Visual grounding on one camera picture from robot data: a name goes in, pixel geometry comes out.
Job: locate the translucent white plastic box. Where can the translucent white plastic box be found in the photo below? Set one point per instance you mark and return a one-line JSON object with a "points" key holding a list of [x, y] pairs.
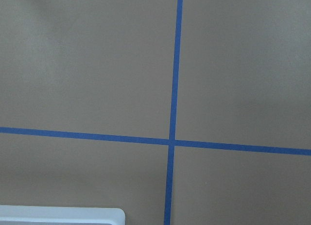
{"points": [[36, 215]]}

